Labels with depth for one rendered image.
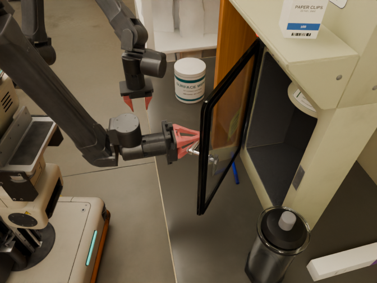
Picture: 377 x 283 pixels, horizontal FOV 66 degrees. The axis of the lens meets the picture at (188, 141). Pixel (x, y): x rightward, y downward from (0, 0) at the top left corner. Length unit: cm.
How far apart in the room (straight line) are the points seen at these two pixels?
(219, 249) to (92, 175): 157
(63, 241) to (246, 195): 107
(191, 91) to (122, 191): 113
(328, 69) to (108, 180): 192
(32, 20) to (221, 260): 89
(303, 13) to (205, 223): 62
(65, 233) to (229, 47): 130
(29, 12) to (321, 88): 86
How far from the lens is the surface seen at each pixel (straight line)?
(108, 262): 191
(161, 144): 70
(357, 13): 51
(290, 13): 49
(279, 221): 64
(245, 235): 89
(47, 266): 169
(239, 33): 82
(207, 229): 88
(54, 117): 63
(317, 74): 48
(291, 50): 47
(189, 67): 121
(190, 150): 70
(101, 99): 295
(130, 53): 88
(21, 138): 111
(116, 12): 88
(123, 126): 65
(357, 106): 58
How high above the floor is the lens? 172
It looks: 46 degrees down
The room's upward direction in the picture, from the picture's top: straight up
